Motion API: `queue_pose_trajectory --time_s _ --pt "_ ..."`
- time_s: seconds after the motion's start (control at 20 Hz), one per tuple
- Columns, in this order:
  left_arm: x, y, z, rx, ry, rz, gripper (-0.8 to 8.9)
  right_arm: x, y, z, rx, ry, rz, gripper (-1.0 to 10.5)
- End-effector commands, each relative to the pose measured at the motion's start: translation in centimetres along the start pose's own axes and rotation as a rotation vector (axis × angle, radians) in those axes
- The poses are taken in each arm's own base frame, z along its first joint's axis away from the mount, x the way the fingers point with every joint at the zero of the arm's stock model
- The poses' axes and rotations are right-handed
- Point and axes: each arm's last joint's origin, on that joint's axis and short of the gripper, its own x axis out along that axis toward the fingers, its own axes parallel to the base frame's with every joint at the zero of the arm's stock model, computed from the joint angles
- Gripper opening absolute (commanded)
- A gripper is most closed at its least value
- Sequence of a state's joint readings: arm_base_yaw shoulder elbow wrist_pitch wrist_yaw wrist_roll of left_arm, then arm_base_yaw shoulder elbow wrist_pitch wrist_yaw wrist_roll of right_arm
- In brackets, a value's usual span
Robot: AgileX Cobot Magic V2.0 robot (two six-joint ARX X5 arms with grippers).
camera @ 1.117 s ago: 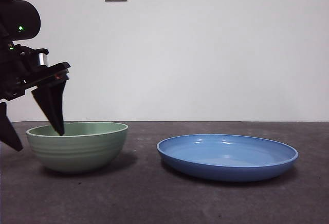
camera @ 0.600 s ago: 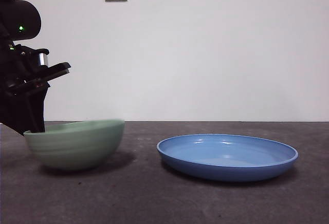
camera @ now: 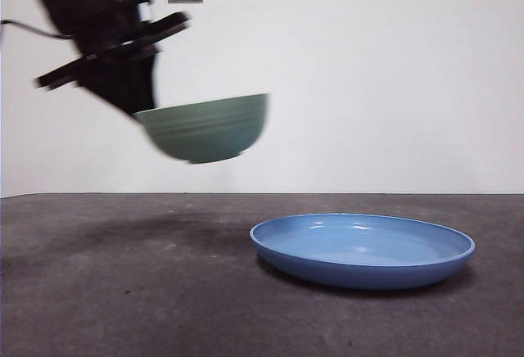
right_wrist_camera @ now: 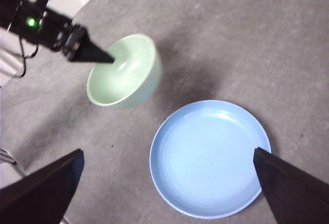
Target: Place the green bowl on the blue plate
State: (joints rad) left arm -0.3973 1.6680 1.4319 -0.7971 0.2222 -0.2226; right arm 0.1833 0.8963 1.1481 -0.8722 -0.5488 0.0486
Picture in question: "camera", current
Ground green ribbed bowl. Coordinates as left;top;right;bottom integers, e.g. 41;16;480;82
133;93;272;165

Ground blue round plate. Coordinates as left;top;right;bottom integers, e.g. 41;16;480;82
249;212;477;291

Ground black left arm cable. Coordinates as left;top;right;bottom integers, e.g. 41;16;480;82
0;18;77;41

